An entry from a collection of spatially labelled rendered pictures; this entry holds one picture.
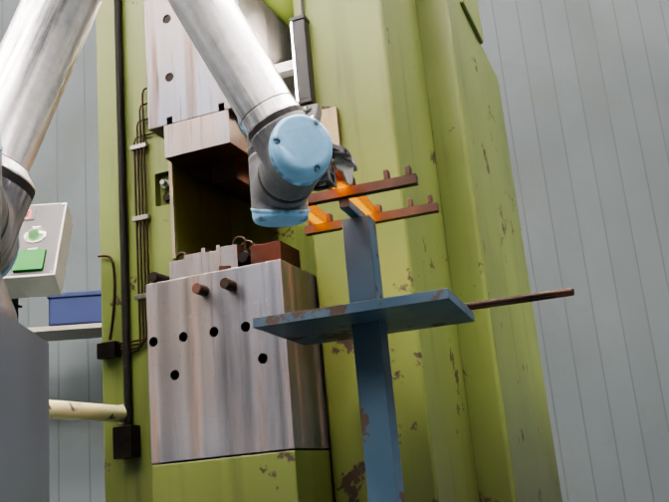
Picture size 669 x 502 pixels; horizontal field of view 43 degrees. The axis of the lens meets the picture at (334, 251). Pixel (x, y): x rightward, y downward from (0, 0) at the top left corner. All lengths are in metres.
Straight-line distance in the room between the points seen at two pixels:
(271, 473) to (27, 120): 1.03
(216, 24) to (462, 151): 1.51
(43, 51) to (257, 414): 1.01
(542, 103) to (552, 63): 0.36
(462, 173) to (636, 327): 4.13
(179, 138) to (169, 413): 0.73
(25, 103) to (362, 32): 1.26
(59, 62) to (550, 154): 5.66
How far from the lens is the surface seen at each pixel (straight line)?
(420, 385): 2.10
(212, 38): 1.27
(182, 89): 2.42
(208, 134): 2.32
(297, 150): 1.19
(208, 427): 2.09
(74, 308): 5.55
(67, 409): 2.23
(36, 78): 1.36
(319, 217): 1.95
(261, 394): 2.03
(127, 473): 2.45
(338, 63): 2.39
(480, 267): 2.56
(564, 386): 6.36
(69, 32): 1.41
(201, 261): 2.23
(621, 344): 6.56
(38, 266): 2.31
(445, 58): 2.80
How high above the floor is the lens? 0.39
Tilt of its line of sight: 15 degrees up
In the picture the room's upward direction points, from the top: 5 degrees counter-clockwise
